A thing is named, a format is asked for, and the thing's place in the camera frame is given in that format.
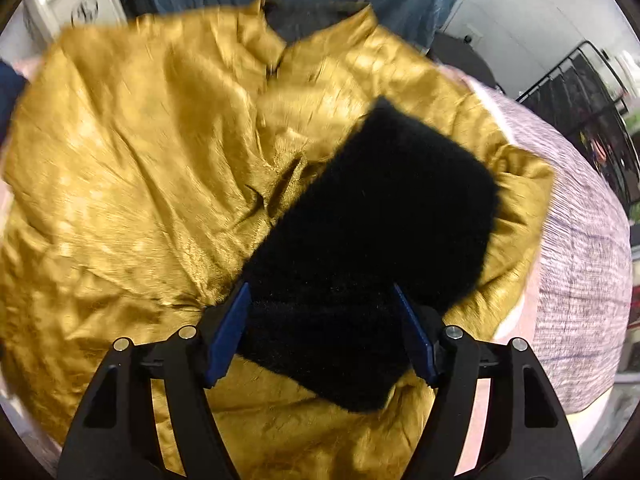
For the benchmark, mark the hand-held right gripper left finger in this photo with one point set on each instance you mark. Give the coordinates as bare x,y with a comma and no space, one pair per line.
227,335

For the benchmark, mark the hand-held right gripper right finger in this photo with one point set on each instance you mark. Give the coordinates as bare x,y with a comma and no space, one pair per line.
415,335

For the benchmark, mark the gold satin coat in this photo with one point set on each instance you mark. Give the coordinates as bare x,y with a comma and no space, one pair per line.
125,160

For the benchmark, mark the pink polka dot bedsheet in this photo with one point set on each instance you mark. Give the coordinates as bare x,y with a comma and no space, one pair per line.
525,310

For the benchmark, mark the purple striped blanket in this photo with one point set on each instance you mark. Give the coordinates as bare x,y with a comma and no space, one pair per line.
580,260

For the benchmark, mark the black round stool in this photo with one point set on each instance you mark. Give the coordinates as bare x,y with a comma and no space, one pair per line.
460,57

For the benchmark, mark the black metal rack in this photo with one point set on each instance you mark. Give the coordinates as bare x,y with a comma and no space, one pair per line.
590,110

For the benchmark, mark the navy blue jacket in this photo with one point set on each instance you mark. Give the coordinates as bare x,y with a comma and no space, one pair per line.
9,95

